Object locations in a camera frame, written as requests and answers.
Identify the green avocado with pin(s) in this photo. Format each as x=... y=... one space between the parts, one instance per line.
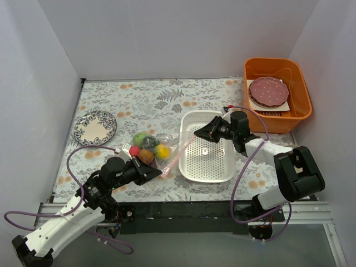
x=149 y=142

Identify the brown kiwi fruit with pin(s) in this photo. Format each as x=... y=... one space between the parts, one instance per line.
x=146 y=156

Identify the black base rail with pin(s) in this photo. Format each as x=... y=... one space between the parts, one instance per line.
x=173 y=217

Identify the white square plate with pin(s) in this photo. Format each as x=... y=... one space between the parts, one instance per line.
x=254 y=106

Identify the aluminium frame rail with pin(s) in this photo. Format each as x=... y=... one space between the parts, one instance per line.
x=300 y=212

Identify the green custard apple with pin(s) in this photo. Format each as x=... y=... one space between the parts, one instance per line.
x=138 y=139

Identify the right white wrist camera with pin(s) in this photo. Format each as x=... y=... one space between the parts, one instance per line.
x=226 y=113

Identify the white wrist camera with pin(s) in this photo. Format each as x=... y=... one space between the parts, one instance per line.
x=226 y=113
x=123 y=151

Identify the clear zip top bag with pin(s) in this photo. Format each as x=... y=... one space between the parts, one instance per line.
x=177 y=143

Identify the blue floral plate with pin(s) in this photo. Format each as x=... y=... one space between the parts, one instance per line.
x=95 y=128

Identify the yellow fruit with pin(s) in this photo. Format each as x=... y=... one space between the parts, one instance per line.
x=162 y=152

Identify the orange plastic tub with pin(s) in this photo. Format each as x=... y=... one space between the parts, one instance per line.
x=300 y=107

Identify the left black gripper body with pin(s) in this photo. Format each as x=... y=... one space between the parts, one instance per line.
x=139 y=172

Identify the pink polka dot plate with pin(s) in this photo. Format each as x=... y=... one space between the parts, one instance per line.
x=268 y=92

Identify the floral tablecloth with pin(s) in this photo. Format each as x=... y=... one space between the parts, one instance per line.
x=156 y=107

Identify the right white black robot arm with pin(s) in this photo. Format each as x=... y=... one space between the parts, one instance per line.
x=296 y=170

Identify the white perforated plastic basket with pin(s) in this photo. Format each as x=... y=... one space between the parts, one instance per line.
x=205 y=161

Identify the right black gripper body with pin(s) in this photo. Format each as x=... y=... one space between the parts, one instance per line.
x=217 y=129

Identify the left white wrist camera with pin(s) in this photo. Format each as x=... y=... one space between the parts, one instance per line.
x=123 y=151

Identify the red apple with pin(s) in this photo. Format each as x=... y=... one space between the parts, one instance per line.
x=134 y=151

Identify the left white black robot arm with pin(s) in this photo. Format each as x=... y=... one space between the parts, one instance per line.
x=91 y=204

